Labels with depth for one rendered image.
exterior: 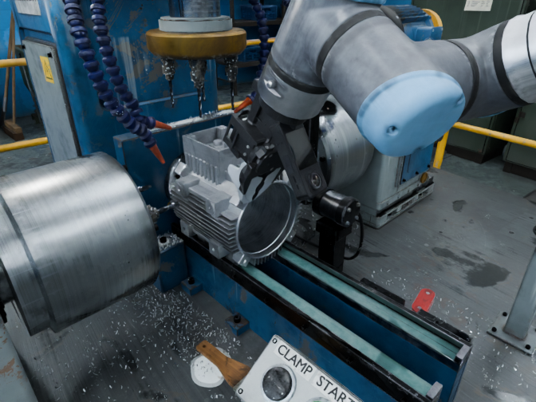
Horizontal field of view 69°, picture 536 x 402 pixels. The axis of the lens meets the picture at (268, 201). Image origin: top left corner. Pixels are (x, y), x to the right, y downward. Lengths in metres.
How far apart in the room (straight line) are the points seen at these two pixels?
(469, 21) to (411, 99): 3.62
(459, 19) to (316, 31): 3.62
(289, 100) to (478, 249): 0.81
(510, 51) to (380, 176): 0.68
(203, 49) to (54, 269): 0.40
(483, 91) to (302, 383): 0.34
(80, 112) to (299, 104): 0.53
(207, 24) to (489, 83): 0.45
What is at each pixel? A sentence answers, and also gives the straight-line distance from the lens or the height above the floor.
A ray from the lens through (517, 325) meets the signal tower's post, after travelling 0.92.
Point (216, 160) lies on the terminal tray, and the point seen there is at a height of 1.12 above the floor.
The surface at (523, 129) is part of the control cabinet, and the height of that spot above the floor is 0.40.
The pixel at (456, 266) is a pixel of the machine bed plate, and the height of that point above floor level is 0.80.
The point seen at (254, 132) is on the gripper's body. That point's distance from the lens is 0.56.
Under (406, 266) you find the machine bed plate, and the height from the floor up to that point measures 0.80.
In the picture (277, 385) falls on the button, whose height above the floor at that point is 1.07.
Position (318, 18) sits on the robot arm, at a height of 1.37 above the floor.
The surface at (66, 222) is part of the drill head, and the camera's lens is 0.60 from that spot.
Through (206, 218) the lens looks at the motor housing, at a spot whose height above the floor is 1.03.
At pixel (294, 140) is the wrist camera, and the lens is 0.54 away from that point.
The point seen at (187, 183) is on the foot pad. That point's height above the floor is 1.07.
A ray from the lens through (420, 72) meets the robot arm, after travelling 0.38.
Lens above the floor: 1.40
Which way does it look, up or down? 28 degrees down
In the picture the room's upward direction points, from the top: straight up
